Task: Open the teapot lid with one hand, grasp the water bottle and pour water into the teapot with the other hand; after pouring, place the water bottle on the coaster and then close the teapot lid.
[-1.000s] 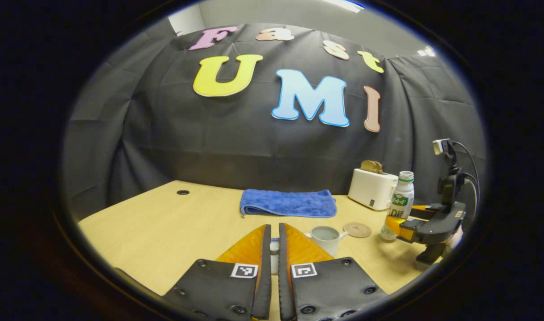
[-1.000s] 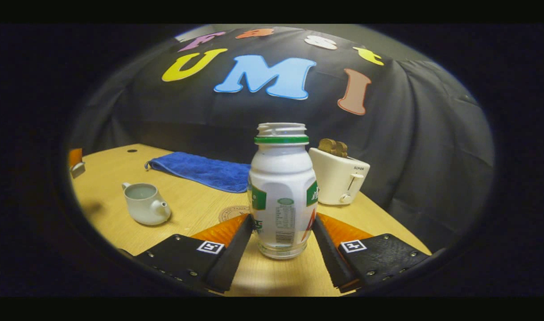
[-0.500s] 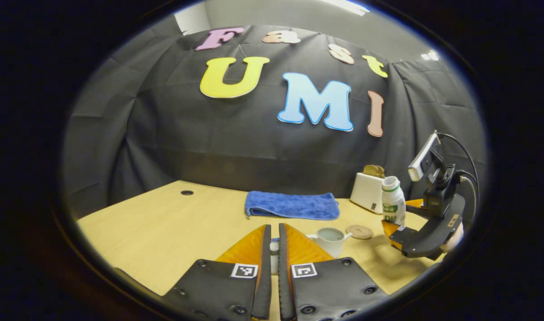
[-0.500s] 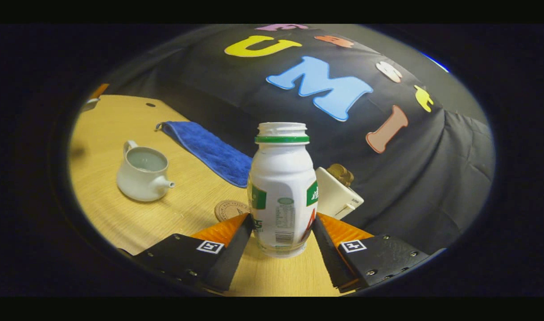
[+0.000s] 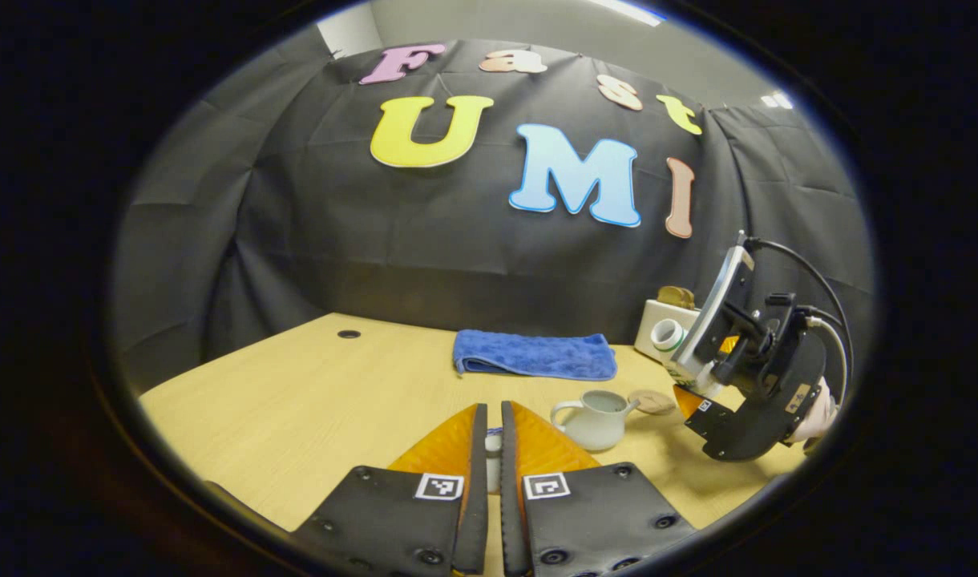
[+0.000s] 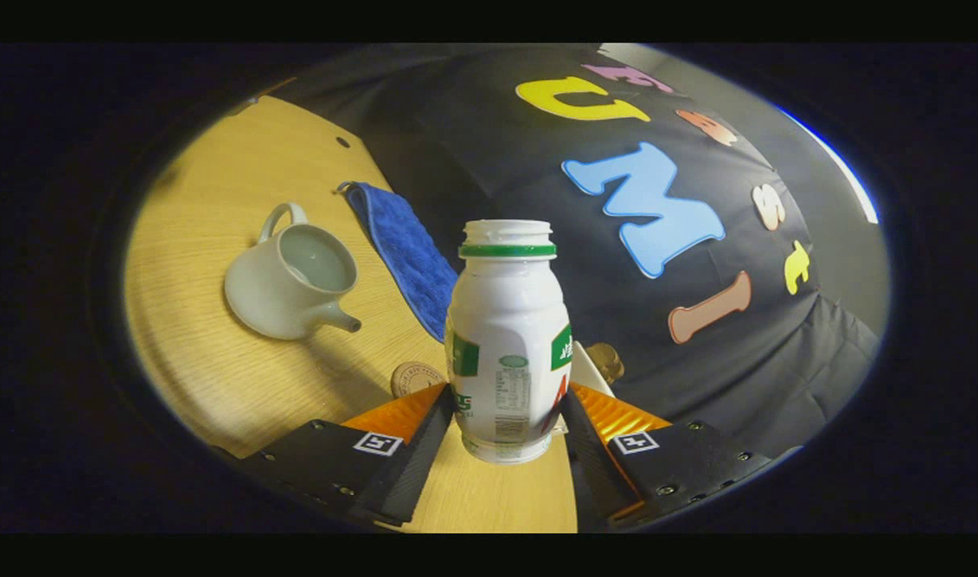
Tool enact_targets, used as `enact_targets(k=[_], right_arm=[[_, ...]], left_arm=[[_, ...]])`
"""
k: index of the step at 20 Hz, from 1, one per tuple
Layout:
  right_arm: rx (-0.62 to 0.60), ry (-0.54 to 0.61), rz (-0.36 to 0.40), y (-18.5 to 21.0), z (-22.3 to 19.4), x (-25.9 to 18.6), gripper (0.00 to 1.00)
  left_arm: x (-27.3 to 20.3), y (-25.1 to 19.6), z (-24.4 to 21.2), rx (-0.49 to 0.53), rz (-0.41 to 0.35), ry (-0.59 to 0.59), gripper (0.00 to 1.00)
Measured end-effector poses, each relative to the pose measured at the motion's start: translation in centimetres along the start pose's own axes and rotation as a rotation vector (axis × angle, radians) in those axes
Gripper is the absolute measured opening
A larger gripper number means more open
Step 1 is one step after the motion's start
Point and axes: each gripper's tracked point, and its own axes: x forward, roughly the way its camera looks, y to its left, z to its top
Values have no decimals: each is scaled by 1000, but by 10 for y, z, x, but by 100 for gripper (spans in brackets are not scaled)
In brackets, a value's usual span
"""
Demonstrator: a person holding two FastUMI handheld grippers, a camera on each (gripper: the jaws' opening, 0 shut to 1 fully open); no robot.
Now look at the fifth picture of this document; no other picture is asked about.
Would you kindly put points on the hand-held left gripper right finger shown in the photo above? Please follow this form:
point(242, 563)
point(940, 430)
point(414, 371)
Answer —
point(511, 521)

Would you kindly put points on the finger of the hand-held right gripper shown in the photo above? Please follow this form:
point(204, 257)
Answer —
point(729, 437)
point(717, 320)

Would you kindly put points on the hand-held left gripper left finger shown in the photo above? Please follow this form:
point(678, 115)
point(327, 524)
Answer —
point(479, 513)

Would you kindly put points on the white plastic water bottle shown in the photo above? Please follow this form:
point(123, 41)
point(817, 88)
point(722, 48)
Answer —
point(670, 335)

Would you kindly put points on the white teacup lid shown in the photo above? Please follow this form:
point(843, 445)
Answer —
point(494, 445)

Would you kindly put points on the round wooden coaster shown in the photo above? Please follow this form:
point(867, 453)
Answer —
point(656, 402)

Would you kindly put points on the white ceramic teacup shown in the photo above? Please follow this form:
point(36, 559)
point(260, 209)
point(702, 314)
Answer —
point(597, 421)

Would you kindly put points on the brown bread slice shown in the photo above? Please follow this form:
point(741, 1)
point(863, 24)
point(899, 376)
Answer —
point(685, 298)
point(667, 298)

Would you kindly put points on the blue towel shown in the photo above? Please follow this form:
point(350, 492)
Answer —
point(537, 355)

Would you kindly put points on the black backdrop cloth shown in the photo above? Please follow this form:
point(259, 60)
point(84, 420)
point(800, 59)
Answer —
point(377, 240)

